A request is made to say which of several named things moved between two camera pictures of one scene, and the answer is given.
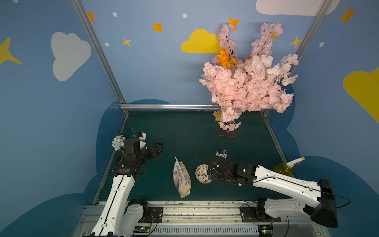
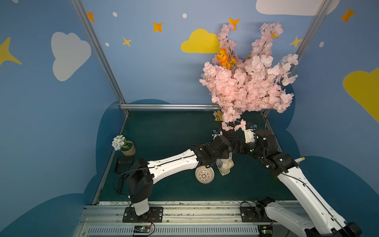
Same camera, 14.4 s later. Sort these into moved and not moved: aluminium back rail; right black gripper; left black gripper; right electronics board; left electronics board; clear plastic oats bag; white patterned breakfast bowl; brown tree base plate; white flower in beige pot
Moved: clear plastic oats bag; left black gripper; right black gripper
Not moved: aluminium back rail; white flower in beige pot; brown tree base plate; right electronics board; left electronics board; white patterned breakfast bowl
